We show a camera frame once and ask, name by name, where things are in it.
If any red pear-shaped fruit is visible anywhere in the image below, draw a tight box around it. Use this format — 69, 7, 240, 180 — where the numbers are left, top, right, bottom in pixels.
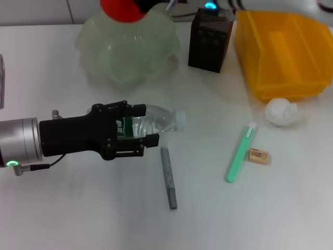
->
100, 0, 146, 23

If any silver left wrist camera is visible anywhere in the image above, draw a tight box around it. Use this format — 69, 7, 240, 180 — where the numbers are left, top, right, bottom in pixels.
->
0, 54, 5, 109

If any pale green glass fruit plate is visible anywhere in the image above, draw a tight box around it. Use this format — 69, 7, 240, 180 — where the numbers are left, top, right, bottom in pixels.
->
75, 5, 181, 85

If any beige eraser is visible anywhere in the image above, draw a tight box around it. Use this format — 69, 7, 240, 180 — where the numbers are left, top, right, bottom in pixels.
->
248, 147, 271, 165

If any yellow plastic bin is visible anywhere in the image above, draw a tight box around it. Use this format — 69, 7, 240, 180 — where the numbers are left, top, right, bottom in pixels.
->
235, 9, 333, 102

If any gripper cable with plugs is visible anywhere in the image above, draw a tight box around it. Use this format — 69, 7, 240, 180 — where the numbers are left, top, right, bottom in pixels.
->
12, 110, 67, 177
165, 0, 195, 19

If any right gripper cable with plugs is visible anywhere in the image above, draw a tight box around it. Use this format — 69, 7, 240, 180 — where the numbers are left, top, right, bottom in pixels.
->
165, 0, 195, 19

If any clear water bottle green label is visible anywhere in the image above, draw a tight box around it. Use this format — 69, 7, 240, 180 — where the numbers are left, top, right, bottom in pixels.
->
116, 104, 187, 139

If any white paper ball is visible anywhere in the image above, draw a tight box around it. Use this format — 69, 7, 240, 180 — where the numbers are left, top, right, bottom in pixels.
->
264, 97, 299, 127

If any left gripper cable with plugs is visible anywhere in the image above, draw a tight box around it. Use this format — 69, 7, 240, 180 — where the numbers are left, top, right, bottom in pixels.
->
12, 110, 67, 177

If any grey metal bar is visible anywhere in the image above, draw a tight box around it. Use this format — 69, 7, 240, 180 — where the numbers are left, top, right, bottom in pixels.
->
160, 146, 178, 210

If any black mesh pen holder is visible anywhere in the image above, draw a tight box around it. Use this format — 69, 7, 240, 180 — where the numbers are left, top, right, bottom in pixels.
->
187, 7, 234, 74

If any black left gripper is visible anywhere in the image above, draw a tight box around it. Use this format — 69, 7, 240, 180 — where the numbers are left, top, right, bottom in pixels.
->
39, 100, 160, 161

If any mint green pen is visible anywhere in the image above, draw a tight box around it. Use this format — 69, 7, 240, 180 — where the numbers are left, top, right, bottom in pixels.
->
225, 122, 258, 183

